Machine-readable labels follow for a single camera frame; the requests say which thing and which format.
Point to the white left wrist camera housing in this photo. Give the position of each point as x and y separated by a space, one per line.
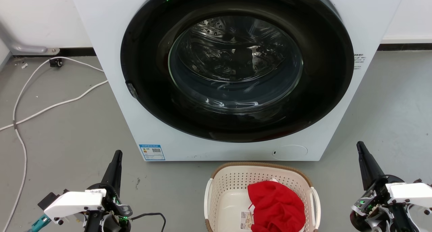
74 203

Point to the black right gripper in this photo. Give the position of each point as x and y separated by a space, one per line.
374 208

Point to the small black floor bracket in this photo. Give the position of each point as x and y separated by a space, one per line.
55 62

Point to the red garment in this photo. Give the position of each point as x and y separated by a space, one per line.
276 208

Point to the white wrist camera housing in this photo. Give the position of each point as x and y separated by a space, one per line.
74 203
413 191

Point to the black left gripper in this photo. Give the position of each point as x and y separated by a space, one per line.
111 222

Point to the white front-load washing machine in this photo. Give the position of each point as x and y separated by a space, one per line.
108 26

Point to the round black washing machine door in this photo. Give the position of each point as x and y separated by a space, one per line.
145 60

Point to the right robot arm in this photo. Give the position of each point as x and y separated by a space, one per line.
423 223

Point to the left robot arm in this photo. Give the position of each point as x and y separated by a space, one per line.
39 222

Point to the printed paper tag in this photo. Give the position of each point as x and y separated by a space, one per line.
246 220

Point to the round white filter cover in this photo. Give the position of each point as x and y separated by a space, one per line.
290 152

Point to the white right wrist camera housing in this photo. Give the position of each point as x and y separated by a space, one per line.
413 191

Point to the blue energy label sticker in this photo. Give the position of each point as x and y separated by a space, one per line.
152 152

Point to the small printed warning label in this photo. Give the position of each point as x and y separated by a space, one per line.
358 60

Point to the cream plastic laundry basket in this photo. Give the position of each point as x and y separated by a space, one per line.
226 188

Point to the grey wall pipe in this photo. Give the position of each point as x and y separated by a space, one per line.
23 49

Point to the steel washing machine drum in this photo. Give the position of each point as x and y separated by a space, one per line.
216 31

